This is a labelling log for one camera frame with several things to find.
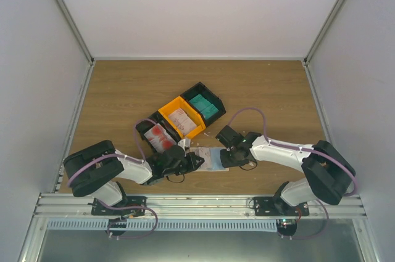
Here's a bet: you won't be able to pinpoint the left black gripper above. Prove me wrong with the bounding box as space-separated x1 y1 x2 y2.
164 152 204 176

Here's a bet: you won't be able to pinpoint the white pink cards stack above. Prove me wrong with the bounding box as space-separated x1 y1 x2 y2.
168 108 197 136

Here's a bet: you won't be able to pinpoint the orange bin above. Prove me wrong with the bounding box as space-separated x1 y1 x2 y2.
159 96 206 139

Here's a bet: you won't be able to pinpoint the black bin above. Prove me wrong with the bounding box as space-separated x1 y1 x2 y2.
135 111 181 153
181 82 226 127

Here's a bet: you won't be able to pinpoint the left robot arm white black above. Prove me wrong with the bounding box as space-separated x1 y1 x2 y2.
63 140 205 215

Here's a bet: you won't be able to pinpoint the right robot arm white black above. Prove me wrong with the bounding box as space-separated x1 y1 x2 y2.
216 125 357 216

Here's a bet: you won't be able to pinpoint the red white cards stack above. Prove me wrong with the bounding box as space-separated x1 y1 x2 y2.
144 124 176 153

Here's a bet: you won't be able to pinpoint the teal cards stack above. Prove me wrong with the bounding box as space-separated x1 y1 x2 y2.
189 94 219 120

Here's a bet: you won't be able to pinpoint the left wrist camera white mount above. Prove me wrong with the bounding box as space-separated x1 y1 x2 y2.
177 137 191 152

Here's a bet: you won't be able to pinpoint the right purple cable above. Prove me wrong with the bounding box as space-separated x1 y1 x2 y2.
228 107 359 197

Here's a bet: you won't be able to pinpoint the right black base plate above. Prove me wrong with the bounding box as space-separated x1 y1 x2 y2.
252 196 310 217

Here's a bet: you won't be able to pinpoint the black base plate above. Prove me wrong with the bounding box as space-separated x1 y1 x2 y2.
252 196 310 217
89 196 147 218

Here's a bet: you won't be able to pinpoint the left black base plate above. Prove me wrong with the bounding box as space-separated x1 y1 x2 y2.
89 196 147 218

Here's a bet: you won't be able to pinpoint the aluminium rail frame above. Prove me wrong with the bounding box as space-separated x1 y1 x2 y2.
33 194 367 219

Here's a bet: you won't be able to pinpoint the grey slotted cable duct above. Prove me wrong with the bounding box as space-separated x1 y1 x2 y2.
47 218 277 232

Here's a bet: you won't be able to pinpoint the right aluminium corner post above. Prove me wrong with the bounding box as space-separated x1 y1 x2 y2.
303 0 347 67

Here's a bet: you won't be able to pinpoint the aluminium corner post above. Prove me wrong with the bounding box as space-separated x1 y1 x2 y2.
55 0 94 66
303 0 347 67

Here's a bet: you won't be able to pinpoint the left aluminium corner post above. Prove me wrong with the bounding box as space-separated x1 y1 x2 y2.
55 0 94 66

